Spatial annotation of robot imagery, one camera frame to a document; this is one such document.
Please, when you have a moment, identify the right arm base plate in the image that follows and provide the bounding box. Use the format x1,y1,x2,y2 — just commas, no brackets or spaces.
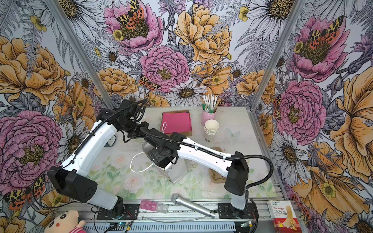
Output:
218,203,256,219

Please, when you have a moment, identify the bandage box red white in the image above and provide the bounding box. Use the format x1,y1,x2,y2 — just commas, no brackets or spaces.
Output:
267,200,303,233

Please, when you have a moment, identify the white paper gift bag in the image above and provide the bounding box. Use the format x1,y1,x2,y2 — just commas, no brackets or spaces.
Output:
134,127,187,184

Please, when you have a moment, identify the plush doll toy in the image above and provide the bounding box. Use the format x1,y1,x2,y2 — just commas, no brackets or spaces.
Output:
45,210,86,233

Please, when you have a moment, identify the teal alarm clock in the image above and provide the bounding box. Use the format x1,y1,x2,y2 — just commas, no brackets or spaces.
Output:
106,135,116,147

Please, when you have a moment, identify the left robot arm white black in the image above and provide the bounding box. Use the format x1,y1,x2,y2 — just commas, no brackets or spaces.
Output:
47,99,148,218

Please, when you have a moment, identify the brown pulp cup carrier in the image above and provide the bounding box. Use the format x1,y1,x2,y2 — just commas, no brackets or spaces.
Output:
208,147,226,184

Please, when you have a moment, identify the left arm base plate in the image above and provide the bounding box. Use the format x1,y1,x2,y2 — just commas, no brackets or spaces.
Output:
96,203,139,220

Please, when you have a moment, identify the pink straw holder cup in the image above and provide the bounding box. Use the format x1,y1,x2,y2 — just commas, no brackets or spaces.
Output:
201,110,217,126

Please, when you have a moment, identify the pink napkin stack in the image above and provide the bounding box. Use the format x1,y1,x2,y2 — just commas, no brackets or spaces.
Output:
161,112,193,135

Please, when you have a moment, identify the pink plastic clip box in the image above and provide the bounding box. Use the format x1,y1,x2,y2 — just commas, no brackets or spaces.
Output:
139,200,169,214

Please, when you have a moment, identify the stack of white paper cups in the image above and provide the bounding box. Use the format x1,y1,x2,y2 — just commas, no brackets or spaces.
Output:
204,119,220,142

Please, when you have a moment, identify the silver microphone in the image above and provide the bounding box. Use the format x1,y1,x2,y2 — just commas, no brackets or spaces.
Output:
171,194,216,218

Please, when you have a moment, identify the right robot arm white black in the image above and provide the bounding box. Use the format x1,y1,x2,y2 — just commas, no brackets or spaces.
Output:
140,127,274,218

